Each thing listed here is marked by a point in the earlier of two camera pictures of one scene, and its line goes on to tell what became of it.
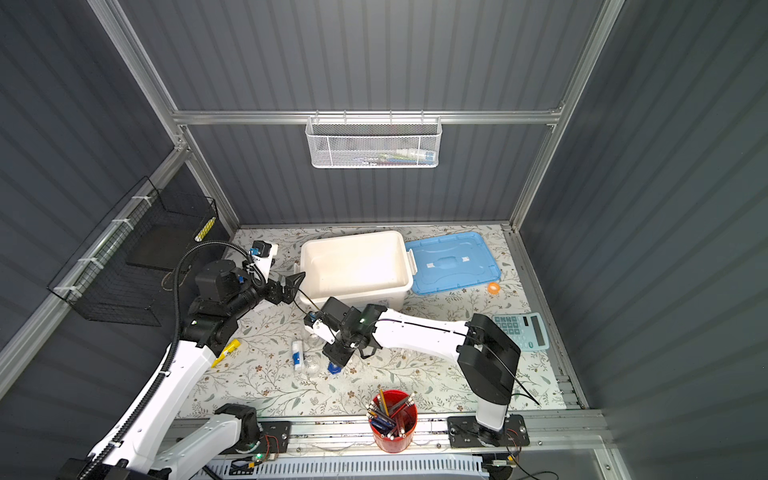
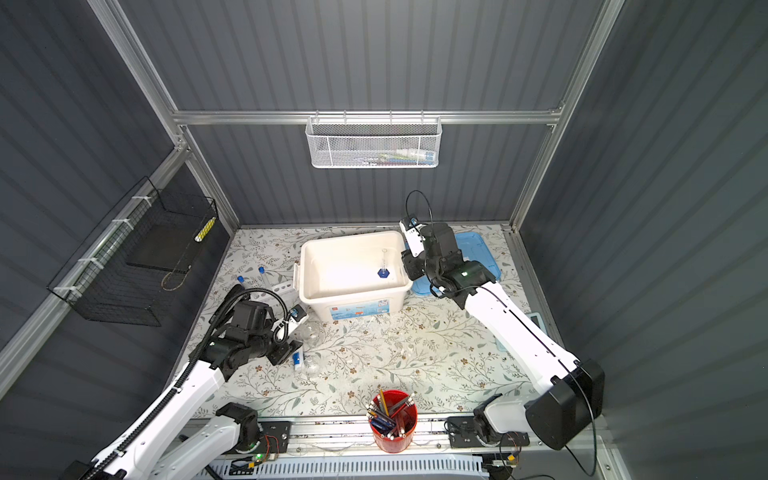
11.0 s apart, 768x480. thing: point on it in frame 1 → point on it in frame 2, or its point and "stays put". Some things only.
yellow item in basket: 205,229 stays put
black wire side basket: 129,267 stays put
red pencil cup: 392,417 stays put
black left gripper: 288,289 → 284,351
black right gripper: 337,357 → 409,261
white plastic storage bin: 366,268 stays put
